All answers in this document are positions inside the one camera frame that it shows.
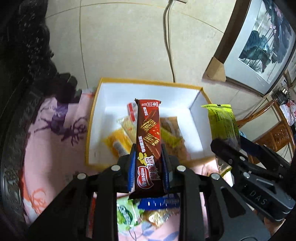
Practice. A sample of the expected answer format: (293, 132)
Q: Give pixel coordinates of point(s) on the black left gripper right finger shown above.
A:
(210, 208)

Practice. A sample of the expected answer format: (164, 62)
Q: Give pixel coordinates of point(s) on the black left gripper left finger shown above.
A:
(86, 208)

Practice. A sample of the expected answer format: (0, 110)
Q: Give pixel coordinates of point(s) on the blue cookie snack bag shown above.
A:
(169, 201)

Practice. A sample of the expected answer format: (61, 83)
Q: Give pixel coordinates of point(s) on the brown chocolate wafer pack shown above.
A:
(150, 170)

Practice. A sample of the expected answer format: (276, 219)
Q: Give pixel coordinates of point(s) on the yellow-green snack packet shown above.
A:
(223, 124)

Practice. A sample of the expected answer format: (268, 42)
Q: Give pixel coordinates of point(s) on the clear rice cracker pack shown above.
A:
(158, 217)

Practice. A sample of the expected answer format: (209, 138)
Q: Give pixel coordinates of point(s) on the green pea snack bag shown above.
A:
(129, 214)

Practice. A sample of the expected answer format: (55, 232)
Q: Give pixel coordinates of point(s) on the wooden chair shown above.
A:
(268, 127)

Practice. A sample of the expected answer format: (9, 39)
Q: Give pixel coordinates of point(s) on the pink floral tablecloth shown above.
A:
(67, 139)

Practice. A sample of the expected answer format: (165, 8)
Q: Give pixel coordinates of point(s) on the yellow cardboard box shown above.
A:
(182, 101)

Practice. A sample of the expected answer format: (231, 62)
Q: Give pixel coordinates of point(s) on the yellow snack packet in box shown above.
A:
(120, 141)

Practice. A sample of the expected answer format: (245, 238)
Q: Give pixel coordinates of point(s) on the brown snack packet in box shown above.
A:
(173, 139)

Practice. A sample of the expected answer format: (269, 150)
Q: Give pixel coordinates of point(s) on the red white snack packet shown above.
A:
(132, 111)

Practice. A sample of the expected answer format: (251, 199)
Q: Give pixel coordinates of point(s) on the cardboard corner protector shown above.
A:
(215, 71)

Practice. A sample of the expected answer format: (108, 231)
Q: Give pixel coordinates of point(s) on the framed landscape painting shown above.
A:
(258, 44)

